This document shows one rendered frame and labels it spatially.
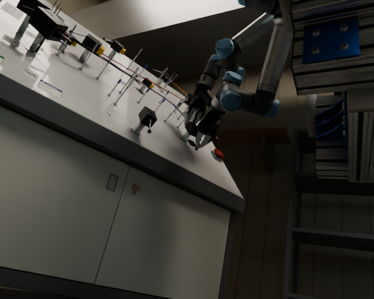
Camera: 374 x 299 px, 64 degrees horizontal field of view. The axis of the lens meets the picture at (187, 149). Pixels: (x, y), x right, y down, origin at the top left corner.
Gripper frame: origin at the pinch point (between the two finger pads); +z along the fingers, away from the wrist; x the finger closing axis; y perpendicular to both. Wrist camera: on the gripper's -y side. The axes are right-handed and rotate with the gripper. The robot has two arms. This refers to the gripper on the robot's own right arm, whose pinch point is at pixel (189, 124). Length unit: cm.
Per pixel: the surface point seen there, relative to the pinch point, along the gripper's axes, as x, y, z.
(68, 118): 60, -18, 17
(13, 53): 76, 3, 6
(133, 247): 27, -33, 48
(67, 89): 59, -4, 10
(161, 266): 15, -37, 52
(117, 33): -9, 150, -52
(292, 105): -175, 72, -74
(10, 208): 67, -27, 45
